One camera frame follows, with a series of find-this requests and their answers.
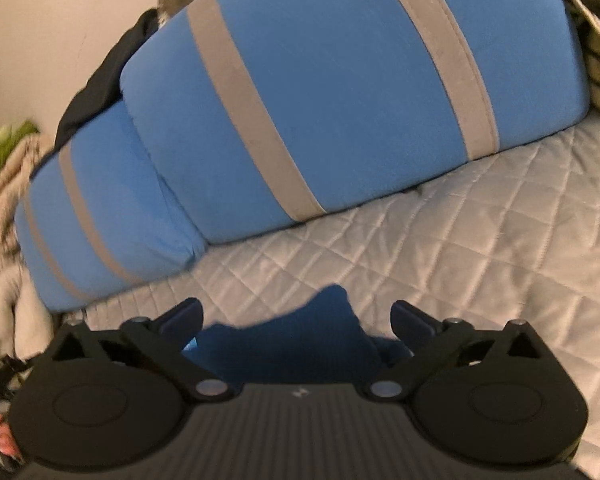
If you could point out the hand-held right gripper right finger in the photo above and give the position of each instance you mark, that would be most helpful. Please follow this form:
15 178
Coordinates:
410 322

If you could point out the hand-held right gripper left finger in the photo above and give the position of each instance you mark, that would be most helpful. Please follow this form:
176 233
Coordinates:
187 317

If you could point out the dark blue sweatshirt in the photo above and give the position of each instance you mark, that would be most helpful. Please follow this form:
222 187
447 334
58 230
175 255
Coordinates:
290 345

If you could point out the grey fleece cloth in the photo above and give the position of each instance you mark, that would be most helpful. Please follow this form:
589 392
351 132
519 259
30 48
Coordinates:
20 305

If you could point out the grey quilted bed cover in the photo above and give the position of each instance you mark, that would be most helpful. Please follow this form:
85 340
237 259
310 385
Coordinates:
480 235

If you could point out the blue pillow with grey stripes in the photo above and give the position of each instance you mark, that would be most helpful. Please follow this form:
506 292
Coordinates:
355 85
130 220

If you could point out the cream knitted blanket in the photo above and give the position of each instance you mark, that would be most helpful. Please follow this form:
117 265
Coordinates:
10 195

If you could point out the green cloth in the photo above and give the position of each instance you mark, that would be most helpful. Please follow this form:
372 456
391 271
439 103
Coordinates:
0 150

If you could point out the dark cloth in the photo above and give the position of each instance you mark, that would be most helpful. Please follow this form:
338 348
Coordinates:
100 95

